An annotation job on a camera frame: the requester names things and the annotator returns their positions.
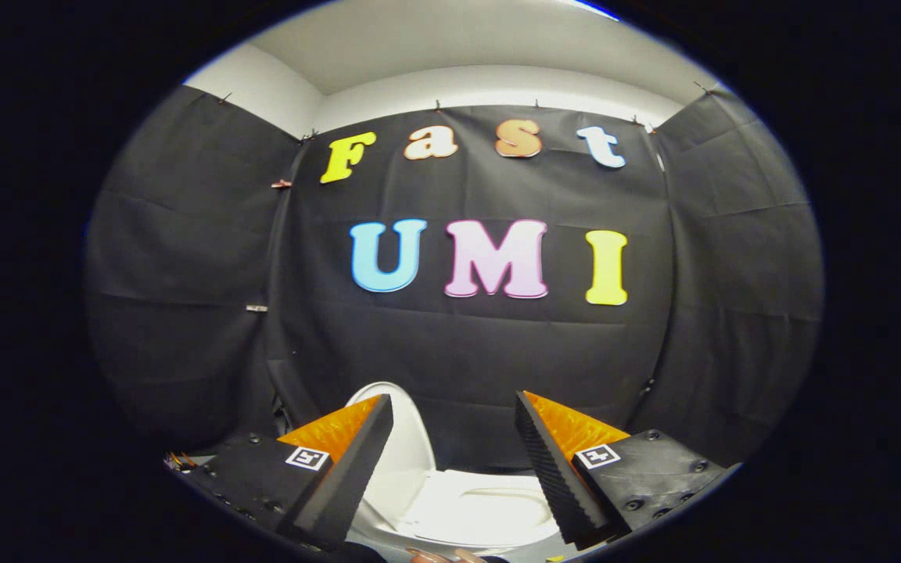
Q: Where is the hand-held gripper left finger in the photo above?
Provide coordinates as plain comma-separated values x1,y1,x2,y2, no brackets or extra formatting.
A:
177,393,394,553

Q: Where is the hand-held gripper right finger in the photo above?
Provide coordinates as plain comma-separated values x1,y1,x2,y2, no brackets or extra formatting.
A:
515,390,738,550

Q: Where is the white toilet seat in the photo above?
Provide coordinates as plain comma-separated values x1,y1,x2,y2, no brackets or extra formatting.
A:
397,468,562,550

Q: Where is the black backdrop cloth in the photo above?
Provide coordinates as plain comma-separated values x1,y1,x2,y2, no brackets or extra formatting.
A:
83,84,825,475

